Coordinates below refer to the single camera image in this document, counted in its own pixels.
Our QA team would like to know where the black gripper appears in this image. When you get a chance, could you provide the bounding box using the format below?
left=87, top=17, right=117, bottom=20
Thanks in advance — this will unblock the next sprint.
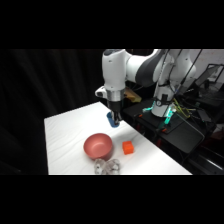
left=107, top=99, right=124, bottom=126

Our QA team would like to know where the blue cup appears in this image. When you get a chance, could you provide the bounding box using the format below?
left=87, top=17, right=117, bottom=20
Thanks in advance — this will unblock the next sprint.
left=105, top=112, right=121, bottom=129

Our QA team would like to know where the pink bowl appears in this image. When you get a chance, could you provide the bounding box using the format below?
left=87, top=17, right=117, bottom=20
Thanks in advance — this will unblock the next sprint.
left=83, top=132, right=113, bottom=161

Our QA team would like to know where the crumpled clear plastic cup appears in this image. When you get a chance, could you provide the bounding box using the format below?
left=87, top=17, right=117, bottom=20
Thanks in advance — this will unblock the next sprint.
left=93, top=158, right=107, bottom=175
left=105, top=158, right=122, bottom=176

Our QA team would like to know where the orange block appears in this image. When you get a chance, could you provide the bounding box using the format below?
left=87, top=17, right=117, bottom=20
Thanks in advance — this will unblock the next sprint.
left=121, top=140, right=135, bottom=156

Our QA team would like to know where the black robot stand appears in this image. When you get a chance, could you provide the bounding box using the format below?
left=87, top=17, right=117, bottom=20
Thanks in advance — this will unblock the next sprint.
left=122, top=98, right=206, bottom=155

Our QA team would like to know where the yellow wrist mount bracket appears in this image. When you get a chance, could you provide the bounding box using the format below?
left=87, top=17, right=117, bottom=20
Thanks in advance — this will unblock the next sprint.
left=123, top=91, right=142, bottom=103

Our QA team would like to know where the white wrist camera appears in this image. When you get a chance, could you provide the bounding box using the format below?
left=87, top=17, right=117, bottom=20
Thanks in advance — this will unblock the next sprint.
left=94, top=85, right=108, bottom=100

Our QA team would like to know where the yellow green cable bundle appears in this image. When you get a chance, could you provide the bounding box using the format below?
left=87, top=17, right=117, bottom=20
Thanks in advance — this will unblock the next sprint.
left=172, top=98, right=194, bottom=118

